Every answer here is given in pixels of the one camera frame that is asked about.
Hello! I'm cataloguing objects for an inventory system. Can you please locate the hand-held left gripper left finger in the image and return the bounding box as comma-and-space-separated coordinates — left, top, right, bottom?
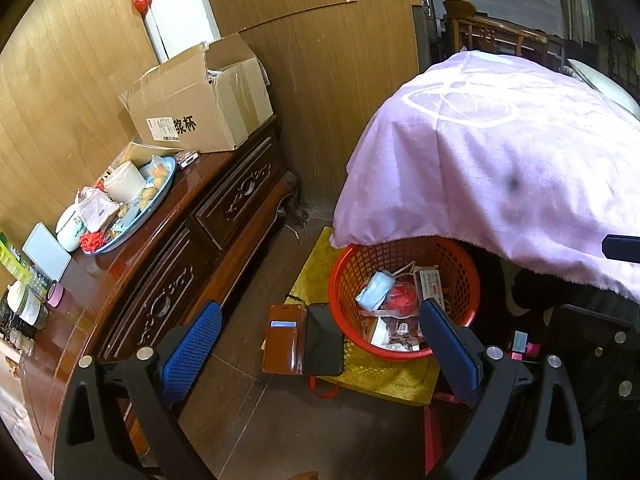
52, 300, 223, 480

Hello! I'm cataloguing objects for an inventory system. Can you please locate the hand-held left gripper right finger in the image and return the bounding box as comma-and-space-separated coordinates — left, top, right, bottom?
418, 297, 588, 480

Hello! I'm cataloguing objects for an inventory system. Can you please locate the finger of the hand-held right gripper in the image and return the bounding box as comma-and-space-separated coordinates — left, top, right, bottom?
602, 234, 640, 263

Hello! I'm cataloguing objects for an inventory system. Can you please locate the clear cup with red plastic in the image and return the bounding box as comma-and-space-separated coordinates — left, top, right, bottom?
385, 282, 420, 317

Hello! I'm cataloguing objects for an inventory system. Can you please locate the white medicine box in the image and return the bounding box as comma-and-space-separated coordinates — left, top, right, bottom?
416, 267, 446, 306

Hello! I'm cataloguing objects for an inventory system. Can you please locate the blue face mask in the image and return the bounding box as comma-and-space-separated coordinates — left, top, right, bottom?
356, 270, 396, 312

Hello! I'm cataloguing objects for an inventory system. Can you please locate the orange plastic basket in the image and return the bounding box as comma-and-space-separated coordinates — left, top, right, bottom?
329, 236, 481, 361

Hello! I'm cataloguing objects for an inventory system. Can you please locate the yellow patterned mat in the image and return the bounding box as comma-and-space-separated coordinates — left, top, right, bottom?
284, 226, 441, 406

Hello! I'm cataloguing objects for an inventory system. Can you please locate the brown wallet phone case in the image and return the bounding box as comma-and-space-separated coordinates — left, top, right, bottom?
261, 304, 308, 376

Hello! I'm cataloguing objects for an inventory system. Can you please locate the black smartphone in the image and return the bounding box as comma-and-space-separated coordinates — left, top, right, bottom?
302, 303, 346, 377

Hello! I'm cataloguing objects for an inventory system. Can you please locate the dark carved wooden sideboard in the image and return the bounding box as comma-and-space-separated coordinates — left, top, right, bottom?
20, 115, 296, 471

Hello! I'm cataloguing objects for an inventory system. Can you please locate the purple printed blanket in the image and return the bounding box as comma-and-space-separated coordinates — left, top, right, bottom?
332, 50, 640, 303

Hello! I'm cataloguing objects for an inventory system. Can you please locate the white pillow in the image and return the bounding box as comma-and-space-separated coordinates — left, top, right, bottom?
567, 58, 640, 116

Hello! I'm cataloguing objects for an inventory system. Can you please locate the blue-rimmed round tray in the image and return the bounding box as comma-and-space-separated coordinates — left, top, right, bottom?
80, 156, 177, 256

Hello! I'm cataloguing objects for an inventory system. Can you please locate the pink and white packet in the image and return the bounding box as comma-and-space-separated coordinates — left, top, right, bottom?
75, 186, 121, 233

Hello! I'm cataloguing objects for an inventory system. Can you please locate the white enamel mug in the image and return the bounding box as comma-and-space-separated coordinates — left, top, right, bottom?
55, 203, 88, 252

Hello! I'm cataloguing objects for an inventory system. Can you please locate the white jar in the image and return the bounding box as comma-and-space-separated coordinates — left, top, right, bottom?
7, 280, 41, 323

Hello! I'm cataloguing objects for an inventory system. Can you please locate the white framed tablet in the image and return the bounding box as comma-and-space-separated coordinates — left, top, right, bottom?
22, 222, 72, 282

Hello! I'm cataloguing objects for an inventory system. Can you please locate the beige plastic cup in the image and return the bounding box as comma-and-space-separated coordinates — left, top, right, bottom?
103, 160, 144, 204

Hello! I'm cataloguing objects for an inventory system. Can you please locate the cardboard box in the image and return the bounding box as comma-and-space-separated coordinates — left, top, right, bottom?
118, 33, 274, 154

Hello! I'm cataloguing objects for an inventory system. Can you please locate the wooden chair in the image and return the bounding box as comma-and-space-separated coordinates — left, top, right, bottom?
442, 0, 548, 58

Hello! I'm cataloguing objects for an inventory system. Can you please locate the light wooden cabinet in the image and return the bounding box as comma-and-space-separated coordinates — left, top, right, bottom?
197, 0, 421, 211

